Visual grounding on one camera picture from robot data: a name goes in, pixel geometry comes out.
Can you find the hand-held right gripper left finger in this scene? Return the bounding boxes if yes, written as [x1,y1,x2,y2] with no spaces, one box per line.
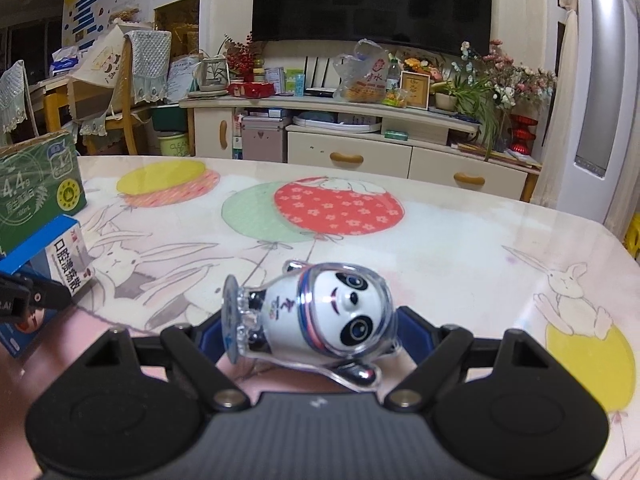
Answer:
[82,312,249,411]

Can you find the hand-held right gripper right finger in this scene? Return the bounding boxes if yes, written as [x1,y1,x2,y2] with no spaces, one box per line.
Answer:
[384,306,546,408]

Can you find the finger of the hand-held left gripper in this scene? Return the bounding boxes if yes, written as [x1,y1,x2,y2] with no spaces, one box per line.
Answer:
[15,271,71,311]

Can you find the blue white medicine box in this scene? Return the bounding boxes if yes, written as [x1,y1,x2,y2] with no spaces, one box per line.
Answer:
[0,213,97,359]

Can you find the panda figurine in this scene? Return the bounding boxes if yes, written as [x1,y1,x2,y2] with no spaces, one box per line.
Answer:
[221,259,407,394]

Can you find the cardboard box with green print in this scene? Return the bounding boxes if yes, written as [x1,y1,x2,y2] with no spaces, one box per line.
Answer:
[0,129,89,257]

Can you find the cream television cabinet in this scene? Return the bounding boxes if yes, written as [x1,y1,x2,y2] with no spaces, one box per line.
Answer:
[179,94,543,203]

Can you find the wooden dining table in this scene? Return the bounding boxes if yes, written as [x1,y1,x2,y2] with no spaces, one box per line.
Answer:
[30,80,76,133]

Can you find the green waste bin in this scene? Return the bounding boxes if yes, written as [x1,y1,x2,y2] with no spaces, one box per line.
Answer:
[157,131,188,157]

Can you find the stack of papers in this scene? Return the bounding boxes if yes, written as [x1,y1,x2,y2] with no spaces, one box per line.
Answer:
[450,139,542,169]

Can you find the chair with lace cover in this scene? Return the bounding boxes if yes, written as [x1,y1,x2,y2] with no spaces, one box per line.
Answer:
[0,60,41,151]

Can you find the small white green box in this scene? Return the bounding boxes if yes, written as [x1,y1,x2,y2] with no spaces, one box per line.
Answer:
[231,112,244,161]

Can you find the pink storage case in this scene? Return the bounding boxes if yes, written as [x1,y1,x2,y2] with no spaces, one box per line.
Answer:
[241,116,293,162]

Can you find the green storage crate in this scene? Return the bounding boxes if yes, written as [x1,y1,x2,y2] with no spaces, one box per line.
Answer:
[150,105,190,133]

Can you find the white bathroom scale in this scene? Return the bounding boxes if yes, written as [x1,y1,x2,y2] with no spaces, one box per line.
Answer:
[292,114,383,133]

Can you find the red vase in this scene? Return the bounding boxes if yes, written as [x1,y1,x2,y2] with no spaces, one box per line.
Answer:
[510,114,538,155]

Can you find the blue white tissue pack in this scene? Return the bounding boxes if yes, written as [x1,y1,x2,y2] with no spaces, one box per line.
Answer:
[50,46,83,77]

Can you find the green potted plant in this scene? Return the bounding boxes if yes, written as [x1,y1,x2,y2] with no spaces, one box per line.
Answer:
[432,77,506,161]

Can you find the wooden chair with beige cloth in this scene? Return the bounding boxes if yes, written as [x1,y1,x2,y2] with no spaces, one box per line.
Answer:
[67,22,151,156]

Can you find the yellow bottle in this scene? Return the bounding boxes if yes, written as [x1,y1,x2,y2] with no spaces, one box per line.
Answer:
[622,220,640,261]

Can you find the framed certificate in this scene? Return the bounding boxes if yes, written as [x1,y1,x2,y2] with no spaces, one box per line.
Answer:
[400,71,432,111]

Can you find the white paper sheets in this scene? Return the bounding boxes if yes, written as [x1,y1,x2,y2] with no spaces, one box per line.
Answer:
[166,56,202,106]

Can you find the chair with grey cover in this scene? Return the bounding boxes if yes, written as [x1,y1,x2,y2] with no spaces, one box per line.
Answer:
[122,29,173,106]

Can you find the red tin box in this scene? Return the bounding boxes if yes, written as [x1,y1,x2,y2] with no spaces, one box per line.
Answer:
[227,81,276,98]

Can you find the white router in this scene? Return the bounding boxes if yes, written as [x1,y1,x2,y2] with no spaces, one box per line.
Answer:
[305,55,338,97]

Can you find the clear plastic bag with snacks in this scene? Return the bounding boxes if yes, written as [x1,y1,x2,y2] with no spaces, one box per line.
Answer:
[332,38,390,103]

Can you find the green teal small box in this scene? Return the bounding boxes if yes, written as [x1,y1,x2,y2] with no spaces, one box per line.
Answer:
[285,68,307,96]

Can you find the pink white artificial flowers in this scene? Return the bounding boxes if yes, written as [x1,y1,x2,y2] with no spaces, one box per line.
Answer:
[452,39,558,108]

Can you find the red berry branches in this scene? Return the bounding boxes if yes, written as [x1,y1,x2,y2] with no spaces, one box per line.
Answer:
[220,32,266,81]

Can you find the white standing air conditioner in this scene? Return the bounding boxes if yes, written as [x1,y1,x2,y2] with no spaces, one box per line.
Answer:
[537,0,640,241]

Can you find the black television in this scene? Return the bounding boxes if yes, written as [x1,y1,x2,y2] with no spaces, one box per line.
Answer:
[251,0,494,57]

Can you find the wall poster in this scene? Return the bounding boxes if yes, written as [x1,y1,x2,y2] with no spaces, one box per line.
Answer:
[61,0,156,53]

